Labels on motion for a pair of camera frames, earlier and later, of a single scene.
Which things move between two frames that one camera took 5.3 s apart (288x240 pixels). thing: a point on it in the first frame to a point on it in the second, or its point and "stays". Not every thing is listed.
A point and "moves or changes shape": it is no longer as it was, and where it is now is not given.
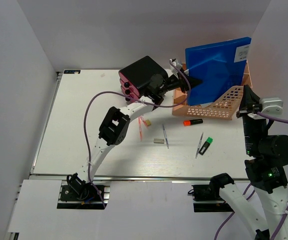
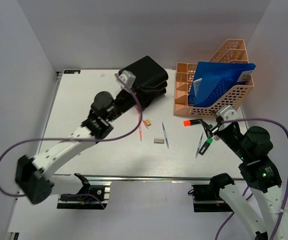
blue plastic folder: x=221 y=66 moves or changes shape
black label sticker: x=71 y=71 stays
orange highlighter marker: x=192 y=122 stays
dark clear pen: x=200 y=142 stays
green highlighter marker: x=204 y=148 stays
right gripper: x=249 y=99 to x=209 y=133
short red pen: x=145 y=122 stays
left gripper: x=182 y=84 to x=132 y=94
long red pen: x=140 y=128 stays
